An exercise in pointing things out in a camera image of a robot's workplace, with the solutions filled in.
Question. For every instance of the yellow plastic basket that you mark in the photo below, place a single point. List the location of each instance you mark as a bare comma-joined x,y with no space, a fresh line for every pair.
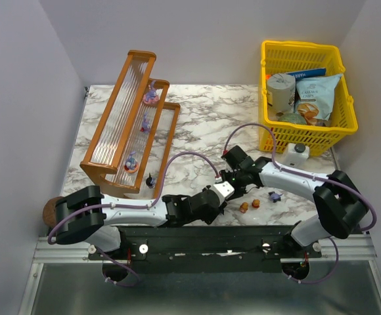
291,56

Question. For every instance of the orange bear toy front right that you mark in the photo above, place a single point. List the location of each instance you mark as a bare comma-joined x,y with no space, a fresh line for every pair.
255,203

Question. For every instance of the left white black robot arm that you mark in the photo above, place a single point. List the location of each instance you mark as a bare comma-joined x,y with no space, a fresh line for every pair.
90,216

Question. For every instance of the orange bear toy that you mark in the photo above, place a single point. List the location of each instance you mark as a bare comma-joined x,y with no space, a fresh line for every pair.
255,203
244,207

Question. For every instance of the purple donkey red base toy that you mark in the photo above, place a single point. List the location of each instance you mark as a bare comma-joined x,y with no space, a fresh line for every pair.
145,125

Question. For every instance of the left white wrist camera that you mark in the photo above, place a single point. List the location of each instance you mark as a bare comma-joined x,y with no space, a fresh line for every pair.
223,190

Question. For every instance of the grey cylindrical canister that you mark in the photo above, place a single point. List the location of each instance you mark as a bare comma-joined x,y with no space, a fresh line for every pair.
281,88

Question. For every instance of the brown tiered acrylic shelf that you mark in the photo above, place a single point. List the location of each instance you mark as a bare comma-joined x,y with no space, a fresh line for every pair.
118,131

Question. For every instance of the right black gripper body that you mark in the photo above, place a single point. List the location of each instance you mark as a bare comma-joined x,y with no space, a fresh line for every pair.
227,177

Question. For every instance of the black hat donkey toy front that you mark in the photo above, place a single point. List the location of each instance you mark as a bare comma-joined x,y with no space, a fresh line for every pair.
150,181

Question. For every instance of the orange bear toy front left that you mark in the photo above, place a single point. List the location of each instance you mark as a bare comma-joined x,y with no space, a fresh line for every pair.
244,207

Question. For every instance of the dark blue box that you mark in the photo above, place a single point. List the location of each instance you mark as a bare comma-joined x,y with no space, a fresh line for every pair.
302,74

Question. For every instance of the white bottle grey cap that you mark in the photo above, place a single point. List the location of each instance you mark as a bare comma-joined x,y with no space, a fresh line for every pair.
295,155

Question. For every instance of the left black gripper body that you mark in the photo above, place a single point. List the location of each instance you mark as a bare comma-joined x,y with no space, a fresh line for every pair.
221,203

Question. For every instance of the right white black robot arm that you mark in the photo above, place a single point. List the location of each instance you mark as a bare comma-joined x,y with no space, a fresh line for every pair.
339,207

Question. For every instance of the brown topped white roll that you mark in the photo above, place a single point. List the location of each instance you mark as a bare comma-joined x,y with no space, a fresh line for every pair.
49,212

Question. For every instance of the green round item in basket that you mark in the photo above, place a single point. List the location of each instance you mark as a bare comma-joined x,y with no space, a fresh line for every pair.
292,118

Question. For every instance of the light blue chips bag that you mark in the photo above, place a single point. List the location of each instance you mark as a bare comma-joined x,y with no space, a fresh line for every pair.
316,98

